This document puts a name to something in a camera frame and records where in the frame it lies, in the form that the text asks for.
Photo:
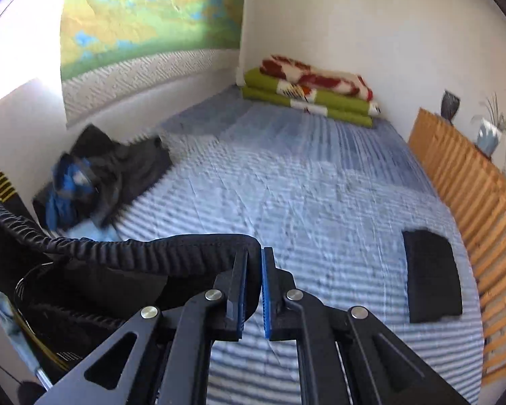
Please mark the dark jacket pile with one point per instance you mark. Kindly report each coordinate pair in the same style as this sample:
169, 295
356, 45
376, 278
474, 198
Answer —
97, 177

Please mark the black yellow-striped track pants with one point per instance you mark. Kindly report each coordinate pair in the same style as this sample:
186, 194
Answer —
73, 294

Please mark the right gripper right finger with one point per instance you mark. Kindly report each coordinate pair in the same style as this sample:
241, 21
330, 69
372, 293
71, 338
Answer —
345, 356

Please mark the red cream folded blanket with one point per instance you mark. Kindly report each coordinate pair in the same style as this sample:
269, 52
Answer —
295, 71

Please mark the potted spider plant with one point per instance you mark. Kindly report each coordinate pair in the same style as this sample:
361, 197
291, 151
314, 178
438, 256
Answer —
492, 127

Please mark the wooden slatted bed rail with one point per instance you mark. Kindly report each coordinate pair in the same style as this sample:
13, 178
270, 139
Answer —
474, 190

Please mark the green folded blanket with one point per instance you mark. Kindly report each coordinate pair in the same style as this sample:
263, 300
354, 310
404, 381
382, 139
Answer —
264, 88

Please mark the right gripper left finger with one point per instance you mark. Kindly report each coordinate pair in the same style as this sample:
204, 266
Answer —
161, 357

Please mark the folded black garment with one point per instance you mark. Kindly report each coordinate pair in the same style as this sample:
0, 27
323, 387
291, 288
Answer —
433, 283

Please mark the dark ceramic vase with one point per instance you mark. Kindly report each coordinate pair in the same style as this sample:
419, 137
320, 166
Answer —
449, 106

